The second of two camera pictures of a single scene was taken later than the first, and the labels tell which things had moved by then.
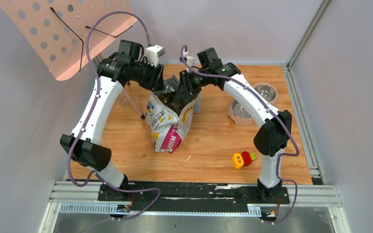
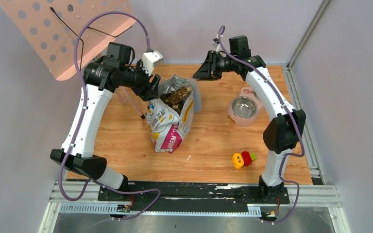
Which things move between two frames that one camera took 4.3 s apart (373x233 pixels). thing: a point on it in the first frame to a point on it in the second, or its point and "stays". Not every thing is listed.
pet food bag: [168, 128] stays
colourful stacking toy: [245, 158] stays
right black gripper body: [194, 82] to [220, 65]
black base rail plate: [192, 196] stays
